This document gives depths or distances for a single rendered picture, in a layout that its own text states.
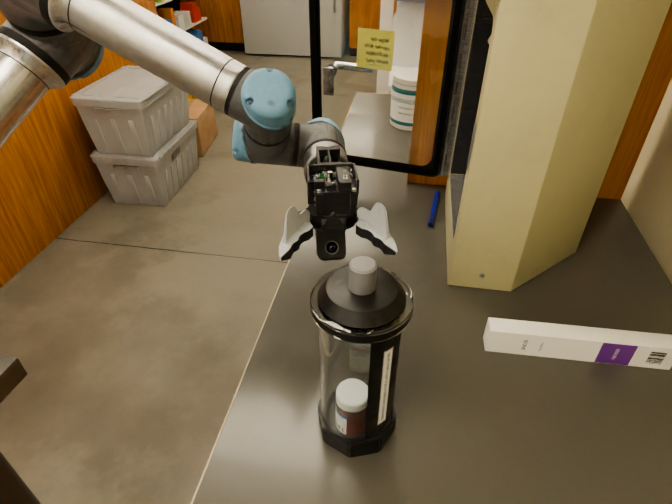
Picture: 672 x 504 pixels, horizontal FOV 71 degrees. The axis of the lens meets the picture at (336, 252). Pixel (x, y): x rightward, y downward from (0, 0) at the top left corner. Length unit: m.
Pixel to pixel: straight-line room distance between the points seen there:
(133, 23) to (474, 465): 0.73
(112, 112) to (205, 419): 1.71
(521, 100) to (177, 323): 1.79
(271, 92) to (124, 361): 1.61
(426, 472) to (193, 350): 1.55
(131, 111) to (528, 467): 2.50
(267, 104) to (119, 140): 2.29
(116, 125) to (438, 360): 2.41
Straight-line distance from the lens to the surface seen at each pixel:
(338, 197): 0.66
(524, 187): 0.77
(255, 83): 0.69
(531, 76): 0.71
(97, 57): 0.99
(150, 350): 2.13
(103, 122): 2.92
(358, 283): 0.47
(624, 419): 0.77
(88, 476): 1.87
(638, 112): 1.19
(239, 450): 0.66
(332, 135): 0.82
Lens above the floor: 1.50
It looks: 37 degrees down
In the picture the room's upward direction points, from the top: straight up
